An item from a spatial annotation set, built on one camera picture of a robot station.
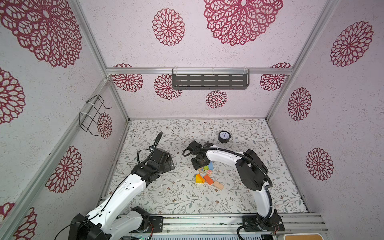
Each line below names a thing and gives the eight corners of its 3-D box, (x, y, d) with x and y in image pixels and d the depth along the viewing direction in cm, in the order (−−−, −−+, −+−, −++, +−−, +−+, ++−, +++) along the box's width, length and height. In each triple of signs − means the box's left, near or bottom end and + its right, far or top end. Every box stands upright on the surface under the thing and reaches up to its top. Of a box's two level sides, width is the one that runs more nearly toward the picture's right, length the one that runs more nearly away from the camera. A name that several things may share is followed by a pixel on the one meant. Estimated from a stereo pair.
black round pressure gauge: (218, 143, 109) (219, 140, 106) (217, 133, 114) (217, 130, 111) (231, 143, 109) (232, 140, 106) (229, 133, 114) (230, 130, 111)
